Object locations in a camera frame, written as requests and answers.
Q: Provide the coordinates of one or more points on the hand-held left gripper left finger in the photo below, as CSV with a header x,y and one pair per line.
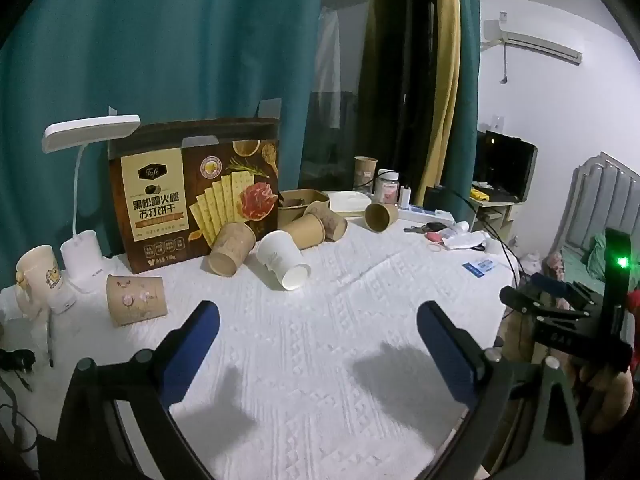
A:
x,y
192,345

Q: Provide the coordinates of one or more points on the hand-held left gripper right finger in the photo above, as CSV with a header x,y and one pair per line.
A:
x,y
446,350

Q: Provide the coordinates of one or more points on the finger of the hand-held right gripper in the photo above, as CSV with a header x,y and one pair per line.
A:
x,y
565,290
522,300

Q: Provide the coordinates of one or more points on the white paper cup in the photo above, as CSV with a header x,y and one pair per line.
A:
x,y
282,260

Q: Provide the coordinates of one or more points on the brown floral paper cup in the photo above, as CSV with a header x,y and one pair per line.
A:
x,y
135,300

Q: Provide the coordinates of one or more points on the person's right hand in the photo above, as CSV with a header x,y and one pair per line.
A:
x,y
607,400

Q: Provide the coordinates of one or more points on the pink plush toy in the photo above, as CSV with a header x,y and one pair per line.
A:
x,y
552,266

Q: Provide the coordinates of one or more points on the green pillow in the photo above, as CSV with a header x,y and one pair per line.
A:
x,y
595,257

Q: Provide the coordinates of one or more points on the blue card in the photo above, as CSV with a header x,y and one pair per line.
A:
x,y
481,266

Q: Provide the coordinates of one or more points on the wooden side desk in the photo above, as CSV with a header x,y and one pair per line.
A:
x,y
497,210

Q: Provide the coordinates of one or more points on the grey padded headboard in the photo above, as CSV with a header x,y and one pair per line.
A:
x,y
605,195

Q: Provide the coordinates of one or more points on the bunch of keys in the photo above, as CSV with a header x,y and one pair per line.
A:
x,y
417,230

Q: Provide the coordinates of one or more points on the white power strip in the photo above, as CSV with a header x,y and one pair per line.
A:
x,y
430,215

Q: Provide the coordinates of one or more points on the white textured tablecloth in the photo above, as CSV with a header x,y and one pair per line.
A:
x,y
320,340

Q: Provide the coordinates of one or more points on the black monitor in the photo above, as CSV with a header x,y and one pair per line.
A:
x,y
505,165

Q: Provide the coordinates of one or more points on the black adapter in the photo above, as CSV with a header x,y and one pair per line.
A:
x,y
434,196

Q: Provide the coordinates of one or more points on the small white device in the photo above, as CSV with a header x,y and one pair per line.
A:
x,y
61,296

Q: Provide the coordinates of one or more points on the black pen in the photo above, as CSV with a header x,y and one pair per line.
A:
x,y
50,337

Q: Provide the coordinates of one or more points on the brown cracker box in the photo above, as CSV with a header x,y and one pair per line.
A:
x,y
190,195

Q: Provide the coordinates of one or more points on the white desk lamp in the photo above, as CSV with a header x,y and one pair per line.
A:
x,y
82,240

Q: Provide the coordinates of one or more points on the white duck print mug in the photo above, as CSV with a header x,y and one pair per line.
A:
x,y
34,280

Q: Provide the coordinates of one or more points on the clear jar pink label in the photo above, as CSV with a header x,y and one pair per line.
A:
x,y
387,186

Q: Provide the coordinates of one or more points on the white shallow dish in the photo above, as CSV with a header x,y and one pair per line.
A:
x,y
352,201

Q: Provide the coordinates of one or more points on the brown paper bowl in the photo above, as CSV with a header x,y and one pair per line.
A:
x,y
299,204

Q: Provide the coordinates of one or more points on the teal curtain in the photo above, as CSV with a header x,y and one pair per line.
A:
x,y
175,50
465,85

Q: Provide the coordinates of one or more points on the white air conditioner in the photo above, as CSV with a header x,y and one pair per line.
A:
x,y
535,42

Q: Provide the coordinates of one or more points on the yellow curtain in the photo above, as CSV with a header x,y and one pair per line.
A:
x,y
445,60

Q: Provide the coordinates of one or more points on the dark window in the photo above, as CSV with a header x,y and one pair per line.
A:
x,y
380,85

